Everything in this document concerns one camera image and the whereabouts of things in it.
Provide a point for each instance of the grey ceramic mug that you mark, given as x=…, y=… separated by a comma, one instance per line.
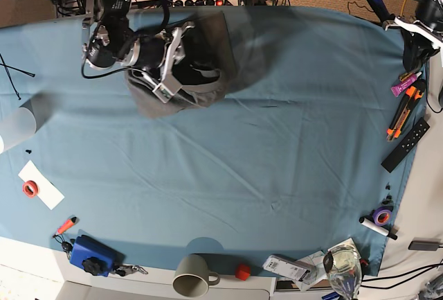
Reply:
x=193, y=278

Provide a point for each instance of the white paper sheet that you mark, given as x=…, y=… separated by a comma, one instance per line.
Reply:
x=48, y=193

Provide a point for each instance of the grey T-shirt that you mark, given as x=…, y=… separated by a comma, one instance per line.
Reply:
x=195, y=96

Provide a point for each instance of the blue table cloth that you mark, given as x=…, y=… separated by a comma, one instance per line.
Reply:
x=285, y=164

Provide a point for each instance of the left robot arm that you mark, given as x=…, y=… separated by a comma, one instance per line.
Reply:
x=428, y=12

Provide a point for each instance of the orange marker pen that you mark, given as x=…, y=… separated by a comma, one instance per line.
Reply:
x=67, y=225

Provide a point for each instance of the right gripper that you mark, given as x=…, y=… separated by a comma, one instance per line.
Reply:
x=149, y=54

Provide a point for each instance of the clear wine glass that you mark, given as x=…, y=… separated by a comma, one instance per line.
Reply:
x=343, y=269

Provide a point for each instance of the black computer mouse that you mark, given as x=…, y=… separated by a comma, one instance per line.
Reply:
x=440, y=98

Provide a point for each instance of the white barcode box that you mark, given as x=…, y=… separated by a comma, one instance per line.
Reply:
x=294, y=270

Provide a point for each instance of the red tape roll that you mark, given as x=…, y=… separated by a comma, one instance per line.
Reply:
x=30, y=189

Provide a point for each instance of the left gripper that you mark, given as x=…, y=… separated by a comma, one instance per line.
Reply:
x=419, y=41

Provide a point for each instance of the black remote control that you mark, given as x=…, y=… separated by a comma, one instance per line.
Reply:
x=407, y=144

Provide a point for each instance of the black cable tie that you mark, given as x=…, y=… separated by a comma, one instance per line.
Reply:
x=9, y=70

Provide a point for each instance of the black power strip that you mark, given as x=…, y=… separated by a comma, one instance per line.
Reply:
x=182, y=3

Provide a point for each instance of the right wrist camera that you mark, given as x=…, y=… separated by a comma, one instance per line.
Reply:
x=167, y=89

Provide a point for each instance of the metal carabiner keys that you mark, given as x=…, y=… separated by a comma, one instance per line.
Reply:
x=126, y=270

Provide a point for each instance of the red cube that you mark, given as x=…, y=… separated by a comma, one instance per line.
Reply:
x=242, y=272

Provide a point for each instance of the purple tape roll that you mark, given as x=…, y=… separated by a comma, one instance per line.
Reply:
x=382, y=215

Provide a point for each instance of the yellow green highlighter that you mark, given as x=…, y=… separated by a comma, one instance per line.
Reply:
x=405, y=76

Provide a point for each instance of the blue clamp block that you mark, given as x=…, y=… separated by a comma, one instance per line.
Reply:
x=92, y=256

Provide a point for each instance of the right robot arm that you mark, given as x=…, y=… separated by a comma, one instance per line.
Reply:
x=110, y=35

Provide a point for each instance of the white black marker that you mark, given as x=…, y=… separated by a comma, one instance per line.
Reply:
x=384, y=232

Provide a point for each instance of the orange black utility knife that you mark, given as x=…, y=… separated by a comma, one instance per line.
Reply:
x=407, y=104

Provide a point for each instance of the frosted plastic cup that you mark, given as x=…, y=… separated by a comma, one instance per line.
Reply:
x=17, y=128

